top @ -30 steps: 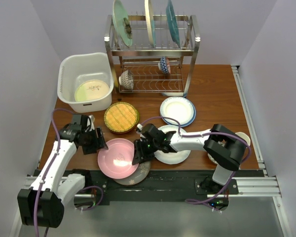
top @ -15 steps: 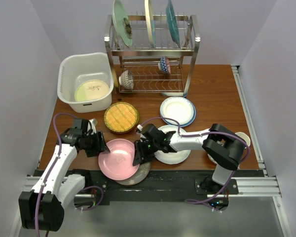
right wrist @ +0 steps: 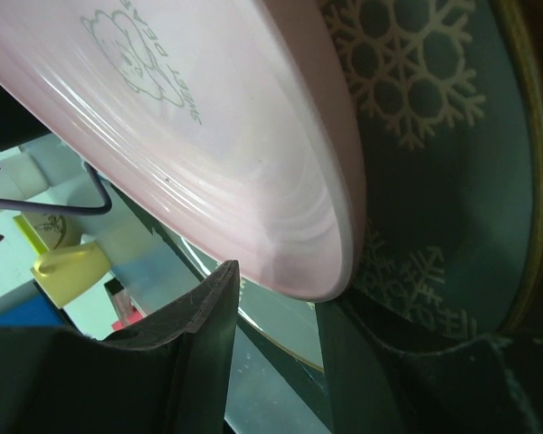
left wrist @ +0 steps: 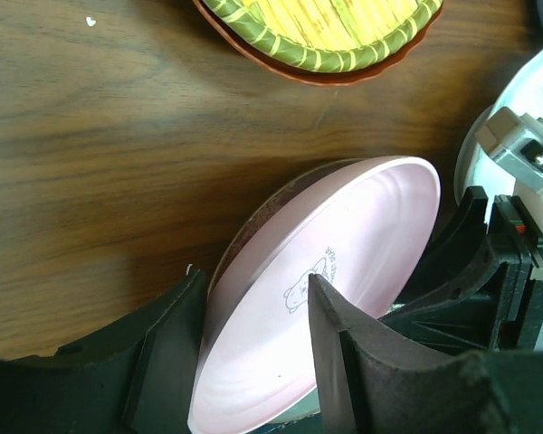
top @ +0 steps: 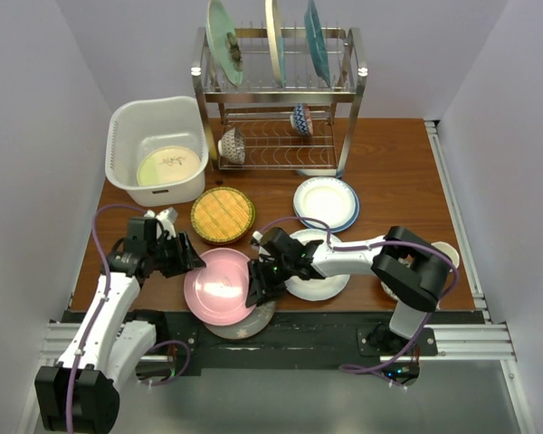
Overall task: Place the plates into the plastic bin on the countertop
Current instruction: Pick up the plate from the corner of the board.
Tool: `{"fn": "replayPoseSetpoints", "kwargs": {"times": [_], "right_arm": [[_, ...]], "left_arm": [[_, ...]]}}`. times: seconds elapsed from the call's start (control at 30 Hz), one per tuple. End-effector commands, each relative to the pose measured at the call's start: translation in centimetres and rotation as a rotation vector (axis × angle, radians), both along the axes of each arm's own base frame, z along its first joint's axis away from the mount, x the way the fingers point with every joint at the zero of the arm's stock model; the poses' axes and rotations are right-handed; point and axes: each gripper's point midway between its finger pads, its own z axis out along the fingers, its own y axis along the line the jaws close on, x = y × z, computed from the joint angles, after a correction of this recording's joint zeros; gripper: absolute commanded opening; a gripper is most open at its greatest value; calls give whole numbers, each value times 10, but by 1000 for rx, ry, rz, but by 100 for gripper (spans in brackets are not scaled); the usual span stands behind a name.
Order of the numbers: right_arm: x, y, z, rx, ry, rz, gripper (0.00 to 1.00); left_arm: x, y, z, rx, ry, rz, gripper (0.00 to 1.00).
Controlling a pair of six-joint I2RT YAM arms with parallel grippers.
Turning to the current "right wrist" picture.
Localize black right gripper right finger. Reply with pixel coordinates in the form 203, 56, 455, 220
316, 290, 543, 433

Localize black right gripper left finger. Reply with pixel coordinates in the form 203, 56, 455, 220
0, 260, 240, 433

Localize grey reindeer snowflake plate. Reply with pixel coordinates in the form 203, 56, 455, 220
216, 0, 543, 376

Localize pink plate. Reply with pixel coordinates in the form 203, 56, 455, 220
0, 1, 366, 301

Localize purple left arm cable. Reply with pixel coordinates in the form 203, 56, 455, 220
0, 161, 114, 216

